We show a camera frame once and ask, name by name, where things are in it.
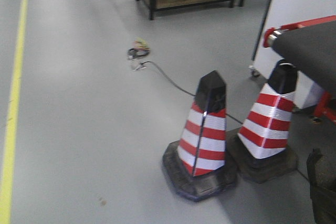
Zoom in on black conveyor belt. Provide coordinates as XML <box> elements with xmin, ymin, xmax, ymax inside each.
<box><xmin>272</xmin><ymin>21</ymin><xmax>335</xmax><ymax>96</ymax></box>

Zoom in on red white traffic cone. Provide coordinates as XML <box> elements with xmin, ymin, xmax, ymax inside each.
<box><xmin>162</xmin><ymin>70</ymin><xmax>237</xmax><ymax>202</ymax></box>

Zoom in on black floor cable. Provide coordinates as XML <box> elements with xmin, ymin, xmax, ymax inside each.
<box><xmin>139</xmin><ymin>60</ymin><xmax>310</xmax><ymax>183</ymax></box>

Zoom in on white plug with cable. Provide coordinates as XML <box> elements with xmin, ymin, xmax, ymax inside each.
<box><xmin>127</xmin><ymin>37</ymin><xmax>151</xmax><ymax>71</ymax></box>

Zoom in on red conveyor frame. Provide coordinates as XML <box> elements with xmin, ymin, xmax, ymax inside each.
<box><xmin>263</xmin><ymin>15</ymin><xmax>335</xmax><ymax>123</ymax></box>

